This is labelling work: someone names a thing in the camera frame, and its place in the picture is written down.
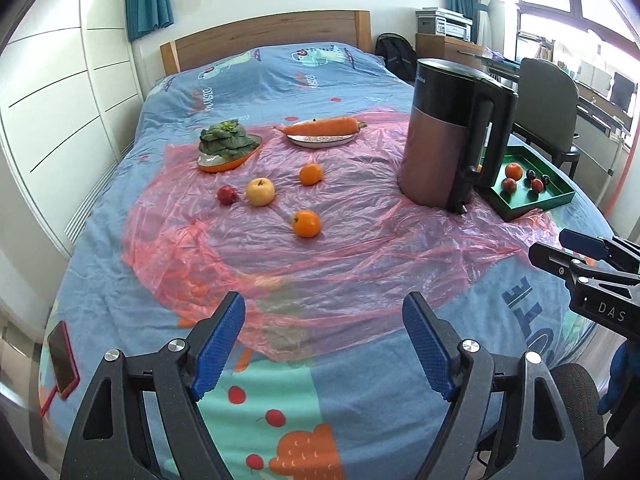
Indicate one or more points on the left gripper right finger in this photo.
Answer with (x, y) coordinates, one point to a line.
(508, 407)

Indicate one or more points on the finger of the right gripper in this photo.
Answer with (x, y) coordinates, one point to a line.
(586, 245)
(555, 261)

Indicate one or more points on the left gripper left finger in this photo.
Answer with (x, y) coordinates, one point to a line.
(111, 438)

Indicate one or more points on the red apple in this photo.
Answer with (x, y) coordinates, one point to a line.
(508, 186)
(227, 195)
(536, 185)

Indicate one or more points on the red apple front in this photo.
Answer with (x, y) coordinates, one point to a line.
(508, 186)

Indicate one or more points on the bumpy mandarin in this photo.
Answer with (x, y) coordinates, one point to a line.
(514, 171)

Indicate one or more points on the smooth orange front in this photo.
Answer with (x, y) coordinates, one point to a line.
(306, 223)

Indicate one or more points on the yellow apple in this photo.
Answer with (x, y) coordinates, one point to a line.
(260, 192)

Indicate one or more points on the mandarin orange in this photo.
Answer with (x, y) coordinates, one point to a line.
(310, 174)

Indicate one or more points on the right hand blue glove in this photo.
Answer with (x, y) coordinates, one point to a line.
(626, 360)

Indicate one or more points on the pink framed mirror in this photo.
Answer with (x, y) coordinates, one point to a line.
(610, 204)

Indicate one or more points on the green metal tray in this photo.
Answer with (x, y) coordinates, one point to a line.
(557, 193)

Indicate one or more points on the red cased phone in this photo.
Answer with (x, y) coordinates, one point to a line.
(65, 371)

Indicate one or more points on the white desk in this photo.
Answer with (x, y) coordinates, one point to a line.
(615, 127)

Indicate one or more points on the grey desk chair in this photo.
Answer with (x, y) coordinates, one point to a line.
(546, 113)

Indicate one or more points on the black copper electric kettle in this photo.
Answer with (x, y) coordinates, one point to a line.
(460, 122)

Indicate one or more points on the blue patterned bed cover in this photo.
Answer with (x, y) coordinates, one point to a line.
(364, 412)

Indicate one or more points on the pink plastic sheet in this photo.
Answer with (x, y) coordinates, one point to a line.
(311, 296)

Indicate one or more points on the orange dish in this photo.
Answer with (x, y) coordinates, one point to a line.
(214, 164)

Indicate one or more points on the green bok choy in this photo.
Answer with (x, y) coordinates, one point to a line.
(228, 139)

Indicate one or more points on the wooden drawer cabinet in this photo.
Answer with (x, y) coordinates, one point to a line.
(450, 49)

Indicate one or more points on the large carrot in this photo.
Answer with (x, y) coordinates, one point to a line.
(336, 126)

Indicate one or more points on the black backpack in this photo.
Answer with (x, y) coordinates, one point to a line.
(398, 55)

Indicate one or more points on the white patterned plate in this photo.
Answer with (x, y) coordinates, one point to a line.
(319, 141)

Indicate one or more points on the white printer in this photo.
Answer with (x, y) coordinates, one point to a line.
(444, 22)

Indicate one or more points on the white wardrobe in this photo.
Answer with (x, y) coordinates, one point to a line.
(70, 102)

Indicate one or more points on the wooden headboard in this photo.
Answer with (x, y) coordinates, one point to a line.
(351, 27)

